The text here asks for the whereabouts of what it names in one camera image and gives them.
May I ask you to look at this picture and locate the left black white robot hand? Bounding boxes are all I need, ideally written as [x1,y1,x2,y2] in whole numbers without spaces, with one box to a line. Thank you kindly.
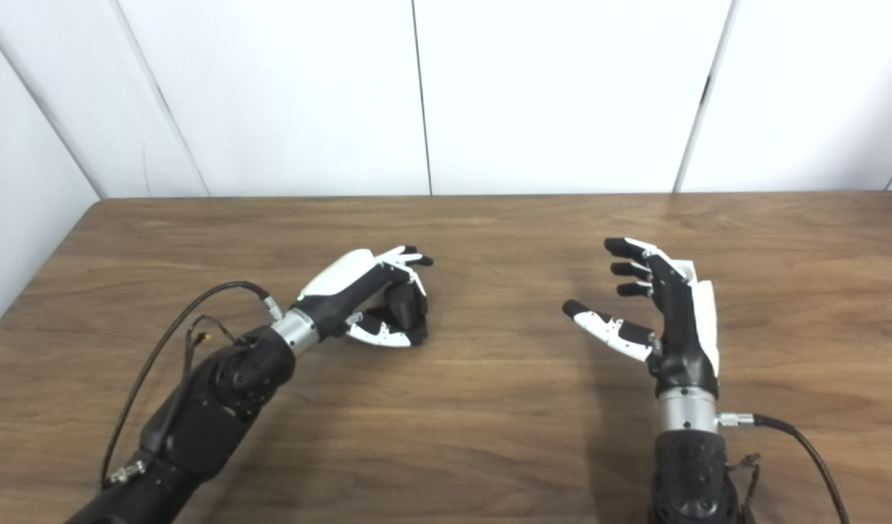
[294,245,435,349]

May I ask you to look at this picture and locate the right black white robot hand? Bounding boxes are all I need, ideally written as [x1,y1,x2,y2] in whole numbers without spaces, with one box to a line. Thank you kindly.
[561,237,721,400]

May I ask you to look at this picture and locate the black peg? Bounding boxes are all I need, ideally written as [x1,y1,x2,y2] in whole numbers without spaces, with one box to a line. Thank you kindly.
[358,280,430,344]

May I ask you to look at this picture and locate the right arm thin wires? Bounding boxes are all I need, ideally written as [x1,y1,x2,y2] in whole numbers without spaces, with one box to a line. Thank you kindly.
[726,452,762,512]

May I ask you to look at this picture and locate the arm thin wires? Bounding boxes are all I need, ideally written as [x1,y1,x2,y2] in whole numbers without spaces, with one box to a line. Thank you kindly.
[184,314,240,383]
[726,452,762,512]

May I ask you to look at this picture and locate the left arm thin wires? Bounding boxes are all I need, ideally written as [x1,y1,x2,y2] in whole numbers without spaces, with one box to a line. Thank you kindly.
[184,314,240,383]

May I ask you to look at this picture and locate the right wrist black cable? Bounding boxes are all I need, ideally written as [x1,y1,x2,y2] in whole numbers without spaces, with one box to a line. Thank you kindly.
[717,411,851,524]

